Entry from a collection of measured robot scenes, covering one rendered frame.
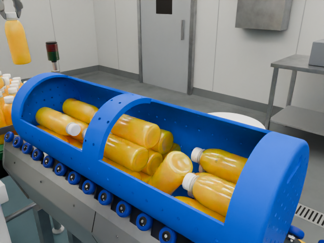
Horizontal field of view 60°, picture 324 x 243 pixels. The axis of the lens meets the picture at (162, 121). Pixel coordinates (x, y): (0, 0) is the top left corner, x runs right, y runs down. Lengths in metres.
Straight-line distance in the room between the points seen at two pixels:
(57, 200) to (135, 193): 0.44
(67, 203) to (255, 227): 0.65
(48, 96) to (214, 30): 3.53
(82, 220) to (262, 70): 3.51
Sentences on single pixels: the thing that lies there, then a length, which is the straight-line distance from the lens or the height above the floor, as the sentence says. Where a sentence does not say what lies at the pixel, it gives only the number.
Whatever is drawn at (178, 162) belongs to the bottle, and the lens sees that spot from 0.65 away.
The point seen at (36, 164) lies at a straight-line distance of 1.13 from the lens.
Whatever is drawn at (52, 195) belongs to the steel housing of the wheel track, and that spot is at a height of 0.86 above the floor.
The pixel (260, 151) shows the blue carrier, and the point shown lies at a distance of 0.53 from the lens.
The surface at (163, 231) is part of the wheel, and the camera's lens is 0.71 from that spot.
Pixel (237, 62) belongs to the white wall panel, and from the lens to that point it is 4.25.
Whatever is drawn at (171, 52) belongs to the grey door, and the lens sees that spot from 4.87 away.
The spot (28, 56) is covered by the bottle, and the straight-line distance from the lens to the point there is 1.25.
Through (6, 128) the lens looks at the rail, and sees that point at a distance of 1.37.
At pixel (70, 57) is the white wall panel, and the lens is 6.19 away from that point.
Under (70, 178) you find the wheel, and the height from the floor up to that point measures 0.96.
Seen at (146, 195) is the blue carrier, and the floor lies 1.09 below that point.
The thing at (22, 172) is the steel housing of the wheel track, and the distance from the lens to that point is 1.22.
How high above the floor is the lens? 1.47
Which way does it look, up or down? 23 degrees down
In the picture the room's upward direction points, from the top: straight up
